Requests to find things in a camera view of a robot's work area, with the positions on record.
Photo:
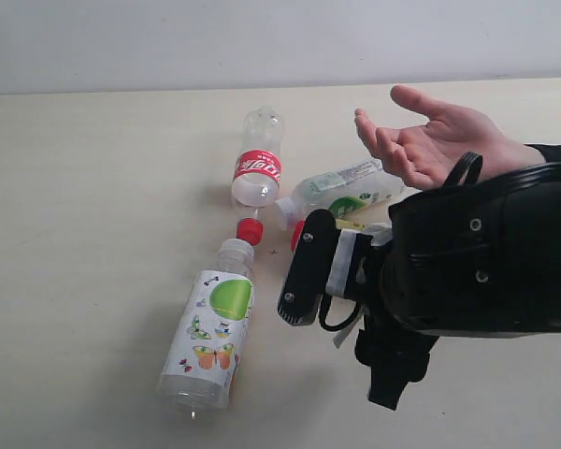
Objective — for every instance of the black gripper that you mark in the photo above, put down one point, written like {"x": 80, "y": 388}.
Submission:
{"x": 432, "y": 280}

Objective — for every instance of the white yogurt drink bottle green label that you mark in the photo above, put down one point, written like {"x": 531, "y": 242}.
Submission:
{"x": 342, "y": 192}

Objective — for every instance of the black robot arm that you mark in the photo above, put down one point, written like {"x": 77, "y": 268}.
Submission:
{"x": 525, "y": 238}

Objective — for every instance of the clear bottle butterfly label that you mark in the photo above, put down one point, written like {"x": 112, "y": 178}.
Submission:
{"x": 204, "y": 355}

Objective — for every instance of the clear cola bottle red label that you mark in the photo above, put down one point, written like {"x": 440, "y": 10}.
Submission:
{"x": 257, "y": 173}

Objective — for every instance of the person's open hand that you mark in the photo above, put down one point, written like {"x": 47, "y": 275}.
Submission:
{"x": 422, "y": 156}

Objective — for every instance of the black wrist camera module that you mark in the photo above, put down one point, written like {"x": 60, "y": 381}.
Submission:
{"x": 324, "y": 265}

